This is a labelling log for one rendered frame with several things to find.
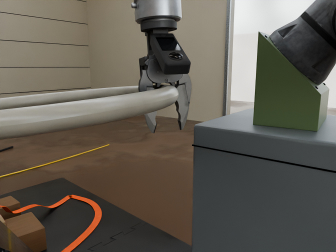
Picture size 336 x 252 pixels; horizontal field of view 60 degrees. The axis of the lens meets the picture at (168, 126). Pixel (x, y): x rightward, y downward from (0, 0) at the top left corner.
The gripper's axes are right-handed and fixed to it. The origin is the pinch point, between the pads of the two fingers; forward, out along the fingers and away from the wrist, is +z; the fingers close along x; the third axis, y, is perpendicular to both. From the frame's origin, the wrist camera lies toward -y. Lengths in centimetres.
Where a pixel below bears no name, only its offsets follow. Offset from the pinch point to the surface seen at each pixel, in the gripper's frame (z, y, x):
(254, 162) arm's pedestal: 12.3, 4.5, -22.3
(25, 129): -5.9, -24.1, 21.2
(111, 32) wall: -106, 630, -54
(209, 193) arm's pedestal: 22.8, 14.5, -14.5
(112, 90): -7.1, 16.7, 8.9
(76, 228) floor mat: 81, 123, 30
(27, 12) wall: -146, 606, 110
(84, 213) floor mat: 81, 141, 25
